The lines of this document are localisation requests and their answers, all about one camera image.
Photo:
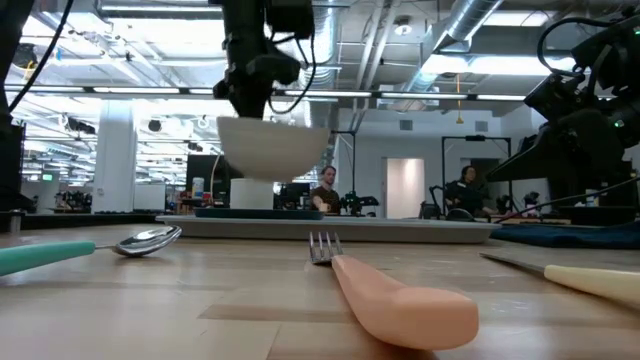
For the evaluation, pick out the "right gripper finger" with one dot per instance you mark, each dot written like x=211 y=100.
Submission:
x=530 y=162

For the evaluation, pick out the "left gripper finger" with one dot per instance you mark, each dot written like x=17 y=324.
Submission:
x=252 y=106

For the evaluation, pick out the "white ceramic bowl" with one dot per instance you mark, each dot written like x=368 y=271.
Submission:
x=272 y=150

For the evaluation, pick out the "dark teal plate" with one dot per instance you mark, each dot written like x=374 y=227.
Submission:
x=260 y=214

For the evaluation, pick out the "black background robot arm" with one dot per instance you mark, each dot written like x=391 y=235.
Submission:
x=360 y=202

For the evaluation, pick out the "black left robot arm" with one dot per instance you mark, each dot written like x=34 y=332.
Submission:
x=245 y=25

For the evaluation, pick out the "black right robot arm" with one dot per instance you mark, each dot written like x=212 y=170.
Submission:
x=615 y=55

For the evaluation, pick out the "grey plastic tray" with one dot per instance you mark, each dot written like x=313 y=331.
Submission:
x=350 y=231

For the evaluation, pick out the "person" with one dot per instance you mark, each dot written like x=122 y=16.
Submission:
x=327 y=197
x=465 y=195

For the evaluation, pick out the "black monitor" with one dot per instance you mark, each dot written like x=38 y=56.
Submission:
x=202 y=170

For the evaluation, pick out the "white bottle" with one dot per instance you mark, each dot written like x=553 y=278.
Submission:
x=198 y=189

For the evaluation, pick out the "white square pillar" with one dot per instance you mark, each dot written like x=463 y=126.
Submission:
x=115 y=160

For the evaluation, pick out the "black background station frame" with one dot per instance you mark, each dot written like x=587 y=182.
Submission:
x=475 y=138

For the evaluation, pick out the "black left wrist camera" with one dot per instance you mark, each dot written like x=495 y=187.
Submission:
x=290 y=17

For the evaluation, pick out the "silver corrugated ventilation duct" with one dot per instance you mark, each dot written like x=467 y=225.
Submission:
x=327 y=50

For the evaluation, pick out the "silver smooth ventilation duct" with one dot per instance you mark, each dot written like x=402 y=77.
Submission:
x=470 y=17

